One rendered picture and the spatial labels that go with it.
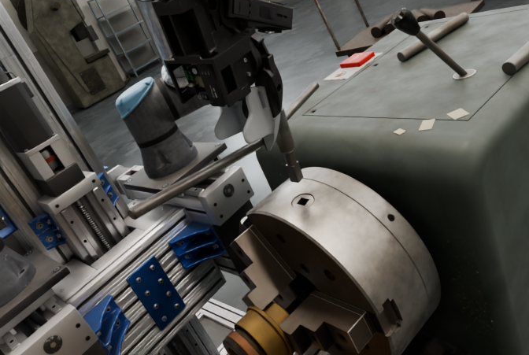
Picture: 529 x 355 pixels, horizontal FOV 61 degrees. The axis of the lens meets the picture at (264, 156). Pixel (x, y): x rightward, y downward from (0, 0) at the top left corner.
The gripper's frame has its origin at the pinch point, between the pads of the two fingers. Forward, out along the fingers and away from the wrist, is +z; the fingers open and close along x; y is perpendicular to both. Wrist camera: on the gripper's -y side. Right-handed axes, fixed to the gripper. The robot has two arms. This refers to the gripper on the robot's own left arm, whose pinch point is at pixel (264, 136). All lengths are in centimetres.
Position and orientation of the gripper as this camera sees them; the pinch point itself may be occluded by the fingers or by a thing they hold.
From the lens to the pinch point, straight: 56.1
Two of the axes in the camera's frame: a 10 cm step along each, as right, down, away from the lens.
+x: 8.0, 1.2, -5.9
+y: -5.4, 5.8, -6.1
